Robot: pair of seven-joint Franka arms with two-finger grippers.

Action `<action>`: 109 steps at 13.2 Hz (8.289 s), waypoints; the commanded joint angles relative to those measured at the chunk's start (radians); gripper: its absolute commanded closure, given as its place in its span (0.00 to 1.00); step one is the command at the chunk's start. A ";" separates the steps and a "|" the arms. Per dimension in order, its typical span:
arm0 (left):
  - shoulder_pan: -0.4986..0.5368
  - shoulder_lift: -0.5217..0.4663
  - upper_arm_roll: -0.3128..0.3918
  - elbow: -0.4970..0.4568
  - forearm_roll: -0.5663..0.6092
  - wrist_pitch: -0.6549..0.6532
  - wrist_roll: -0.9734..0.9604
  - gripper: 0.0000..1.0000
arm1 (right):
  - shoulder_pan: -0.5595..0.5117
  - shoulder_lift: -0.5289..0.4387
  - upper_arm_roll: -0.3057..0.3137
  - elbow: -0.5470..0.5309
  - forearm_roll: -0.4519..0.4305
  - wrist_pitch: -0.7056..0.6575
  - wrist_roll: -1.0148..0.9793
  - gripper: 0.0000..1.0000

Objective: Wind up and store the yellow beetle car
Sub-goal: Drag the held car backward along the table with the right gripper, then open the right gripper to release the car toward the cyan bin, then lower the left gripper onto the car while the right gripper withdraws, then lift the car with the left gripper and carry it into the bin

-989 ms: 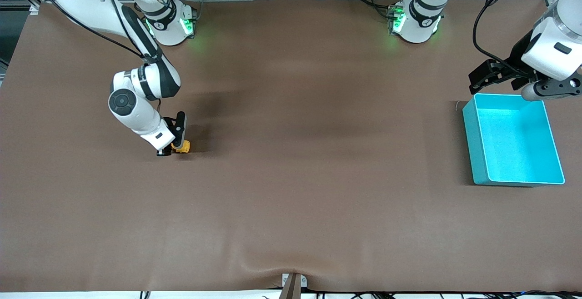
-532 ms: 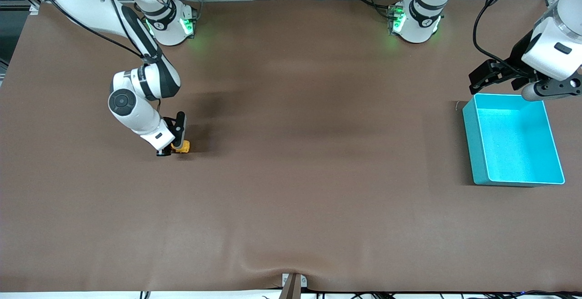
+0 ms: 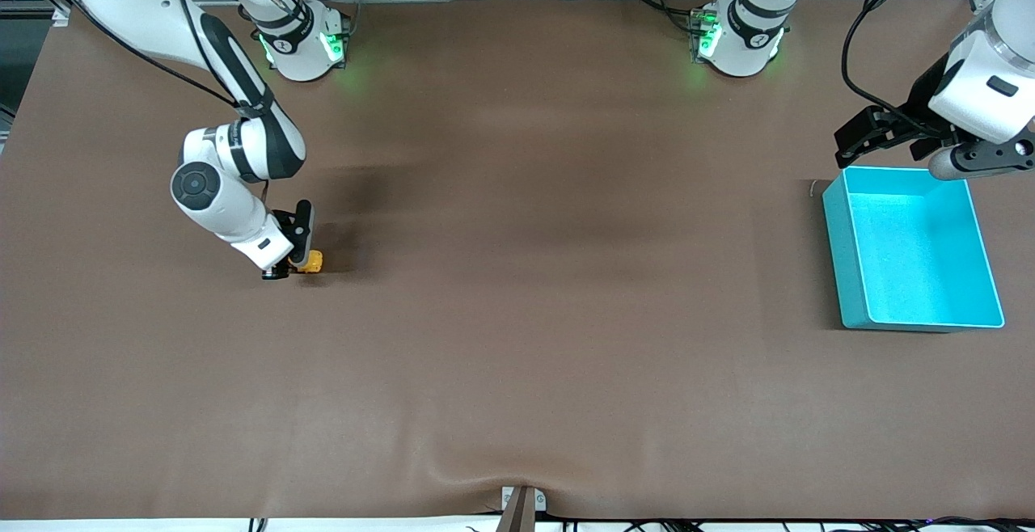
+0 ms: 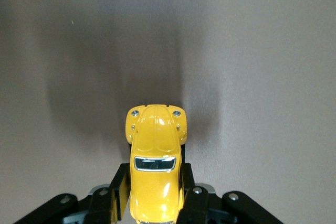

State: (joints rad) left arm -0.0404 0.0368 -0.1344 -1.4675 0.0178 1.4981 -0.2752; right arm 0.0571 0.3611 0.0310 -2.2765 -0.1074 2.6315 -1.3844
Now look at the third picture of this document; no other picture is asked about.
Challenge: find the turquoise plastic bin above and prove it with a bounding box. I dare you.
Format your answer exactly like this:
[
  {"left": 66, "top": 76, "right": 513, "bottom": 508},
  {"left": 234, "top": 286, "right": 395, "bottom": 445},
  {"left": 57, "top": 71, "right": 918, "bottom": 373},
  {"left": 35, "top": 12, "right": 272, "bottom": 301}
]
[{"left": 822, "top": 166, "right": 1006, "bottom": 332}]

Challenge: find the brown table mat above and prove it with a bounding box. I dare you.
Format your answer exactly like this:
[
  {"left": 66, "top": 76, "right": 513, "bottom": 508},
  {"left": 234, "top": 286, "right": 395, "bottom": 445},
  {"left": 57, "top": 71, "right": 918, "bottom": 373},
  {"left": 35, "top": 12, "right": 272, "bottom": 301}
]
[{"left": 0, "top": 0, "right": 1035, "bottom": 521}]

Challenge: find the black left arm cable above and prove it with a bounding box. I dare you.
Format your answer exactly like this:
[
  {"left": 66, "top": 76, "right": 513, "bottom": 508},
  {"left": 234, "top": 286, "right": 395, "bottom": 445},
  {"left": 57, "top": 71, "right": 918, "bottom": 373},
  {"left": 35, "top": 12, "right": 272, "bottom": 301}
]
[{"left": 840, "top": 0, "right": 1013, "bottom": 125}]

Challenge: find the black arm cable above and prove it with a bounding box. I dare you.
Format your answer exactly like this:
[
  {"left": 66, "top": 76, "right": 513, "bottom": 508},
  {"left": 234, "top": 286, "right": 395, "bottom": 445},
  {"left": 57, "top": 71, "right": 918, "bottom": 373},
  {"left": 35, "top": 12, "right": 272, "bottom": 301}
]
[
  {"left": 47, "top": 0, "right": 245, "bottom": 110},
  {"left": 840, "top": 0, "right": 1013, "bottom": 125}
]

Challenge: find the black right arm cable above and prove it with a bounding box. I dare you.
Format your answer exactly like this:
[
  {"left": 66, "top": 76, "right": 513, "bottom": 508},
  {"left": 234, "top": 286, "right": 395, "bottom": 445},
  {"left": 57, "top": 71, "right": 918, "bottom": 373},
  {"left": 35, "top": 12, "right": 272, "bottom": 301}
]
[{"left": 47, "top": 0, "right": 245, "bottom": 110}]

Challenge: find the metal table clamp bracket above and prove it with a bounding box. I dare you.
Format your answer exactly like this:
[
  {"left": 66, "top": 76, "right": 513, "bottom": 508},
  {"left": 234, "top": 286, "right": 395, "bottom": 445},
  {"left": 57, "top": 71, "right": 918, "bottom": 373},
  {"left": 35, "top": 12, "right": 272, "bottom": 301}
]
[{"left": 495, "top": 485, "right": 548, "bottom": 532}]

